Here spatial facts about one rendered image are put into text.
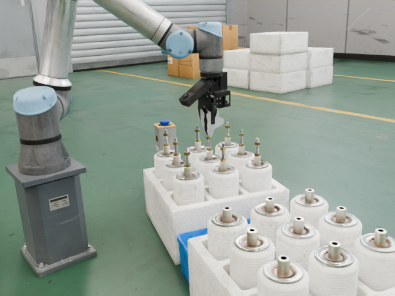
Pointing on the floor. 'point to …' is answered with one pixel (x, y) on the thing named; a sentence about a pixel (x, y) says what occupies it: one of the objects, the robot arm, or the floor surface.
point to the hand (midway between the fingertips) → (207, 133)
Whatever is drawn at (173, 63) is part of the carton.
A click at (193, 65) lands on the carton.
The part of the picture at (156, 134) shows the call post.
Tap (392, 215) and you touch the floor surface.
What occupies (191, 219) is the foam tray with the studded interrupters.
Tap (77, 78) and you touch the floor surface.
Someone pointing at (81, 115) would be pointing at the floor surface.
